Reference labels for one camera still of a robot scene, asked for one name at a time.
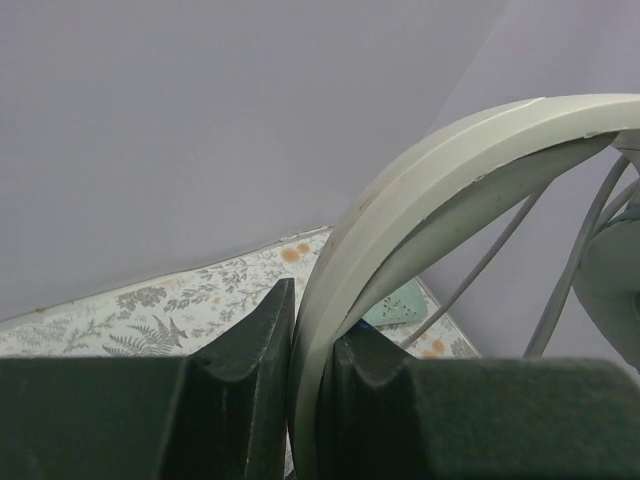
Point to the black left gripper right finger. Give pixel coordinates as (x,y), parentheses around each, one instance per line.
(393,416)

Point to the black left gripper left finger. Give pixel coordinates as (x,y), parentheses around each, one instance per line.
(218,413)

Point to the white grey headphones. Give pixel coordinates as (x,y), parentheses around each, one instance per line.
(427,202)

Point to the floral tablecloth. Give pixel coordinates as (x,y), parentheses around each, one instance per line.
(182,312)

